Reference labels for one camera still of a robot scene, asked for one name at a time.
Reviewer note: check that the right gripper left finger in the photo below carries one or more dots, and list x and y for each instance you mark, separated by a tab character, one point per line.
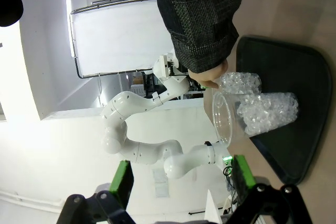
122	182

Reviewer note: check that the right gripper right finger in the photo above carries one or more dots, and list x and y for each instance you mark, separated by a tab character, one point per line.
245	174

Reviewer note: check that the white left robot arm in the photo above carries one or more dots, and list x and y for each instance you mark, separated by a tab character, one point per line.
118	108

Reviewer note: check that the person's right hand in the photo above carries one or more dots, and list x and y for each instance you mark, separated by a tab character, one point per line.
207	77

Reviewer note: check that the white triangular sheet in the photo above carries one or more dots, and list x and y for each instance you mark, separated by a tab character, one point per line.
213	208

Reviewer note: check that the black plastic serving tray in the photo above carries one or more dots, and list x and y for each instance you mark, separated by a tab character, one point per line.
288	66

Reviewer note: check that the white softbox light panel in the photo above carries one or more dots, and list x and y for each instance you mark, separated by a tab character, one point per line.
118	37

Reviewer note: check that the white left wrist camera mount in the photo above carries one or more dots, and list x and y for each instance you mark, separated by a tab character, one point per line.
165	66

